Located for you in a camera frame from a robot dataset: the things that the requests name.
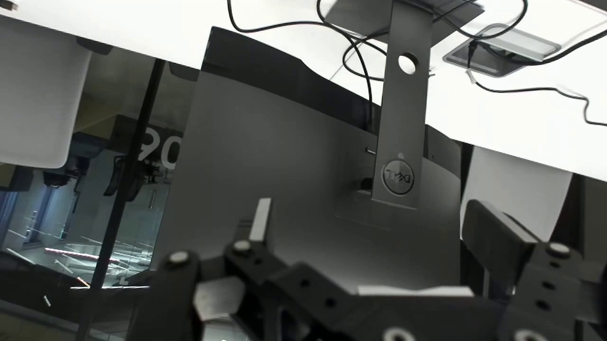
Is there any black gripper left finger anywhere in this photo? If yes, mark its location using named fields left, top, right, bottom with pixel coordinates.
left=129, top=197, right=357, bottom=341

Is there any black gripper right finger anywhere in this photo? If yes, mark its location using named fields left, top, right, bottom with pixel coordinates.
left=461, top=199, right=607, bottom=341

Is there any white chair backrest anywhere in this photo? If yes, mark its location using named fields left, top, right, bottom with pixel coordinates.
left=457, top=144, right=575, bottom=247
left=0, top=14, right=95, bottom=173

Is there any monitor with silver stand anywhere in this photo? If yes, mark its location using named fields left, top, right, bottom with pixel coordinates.
left=152, top=0, right=488, bottom=300

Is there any black power strip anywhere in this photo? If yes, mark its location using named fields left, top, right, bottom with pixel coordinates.
left=465, top=36, right=607, bottom=129

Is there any thin black pole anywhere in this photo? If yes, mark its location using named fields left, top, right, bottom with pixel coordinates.
left=74, top=57, right=169, bottom=341

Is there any silver desk cable hatch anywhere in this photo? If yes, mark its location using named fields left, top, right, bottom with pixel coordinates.
left=440, top=23, right=566, bottom=80

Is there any black desk cable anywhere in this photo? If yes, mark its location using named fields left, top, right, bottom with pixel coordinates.
left=226, top=0, right=382, bottom=129

